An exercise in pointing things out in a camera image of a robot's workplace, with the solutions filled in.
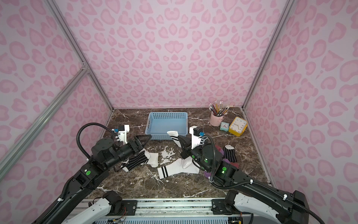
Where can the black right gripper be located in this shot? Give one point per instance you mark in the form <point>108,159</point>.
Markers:
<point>187,146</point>

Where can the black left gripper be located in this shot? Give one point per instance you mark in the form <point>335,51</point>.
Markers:
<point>134,144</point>

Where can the white sock with black bands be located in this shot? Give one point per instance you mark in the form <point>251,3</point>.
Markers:
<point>174,136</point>

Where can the black striped sock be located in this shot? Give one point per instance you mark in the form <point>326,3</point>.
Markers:
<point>229,153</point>
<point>142,158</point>

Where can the maroon purple sock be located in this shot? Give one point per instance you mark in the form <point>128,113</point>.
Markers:
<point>220,150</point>
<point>226,167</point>

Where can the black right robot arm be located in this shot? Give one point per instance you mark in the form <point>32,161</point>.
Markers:
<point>289,208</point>

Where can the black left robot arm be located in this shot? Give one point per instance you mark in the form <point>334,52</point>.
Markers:
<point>77,188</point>

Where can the light blue plastic basket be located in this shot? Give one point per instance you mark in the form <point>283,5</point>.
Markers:
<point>159,123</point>

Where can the pink pencil cup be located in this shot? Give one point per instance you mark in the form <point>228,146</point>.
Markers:
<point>216,120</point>

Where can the small teal cube clock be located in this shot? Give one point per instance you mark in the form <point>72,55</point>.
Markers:
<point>224,126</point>

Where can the bundle of coloured pencils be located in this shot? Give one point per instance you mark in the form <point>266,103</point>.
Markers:
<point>218,109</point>

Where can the yellow square alarm clock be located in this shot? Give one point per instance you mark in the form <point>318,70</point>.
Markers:
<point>238,126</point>

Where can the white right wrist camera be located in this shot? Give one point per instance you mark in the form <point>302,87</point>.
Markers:
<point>196,134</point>

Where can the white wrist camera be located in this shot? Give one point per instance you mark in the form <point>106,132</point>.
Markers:
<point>120,134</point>
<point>196,134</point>

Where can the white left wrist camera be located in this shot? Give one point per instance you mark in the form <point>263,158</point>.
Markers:
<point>120,134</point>

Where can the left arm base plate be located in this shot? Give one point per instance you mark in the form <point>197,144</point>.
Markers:
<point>120,206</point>

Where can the aluminium front rail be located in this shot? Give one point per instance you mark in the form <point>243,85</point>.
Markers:
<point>173,211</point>

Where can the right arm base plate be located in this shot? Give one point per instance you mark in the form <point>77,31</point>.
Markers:
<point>224,207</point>

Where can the aluminium frame strut left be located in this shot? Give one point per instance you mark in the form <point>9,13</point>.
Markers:
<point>18,149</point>

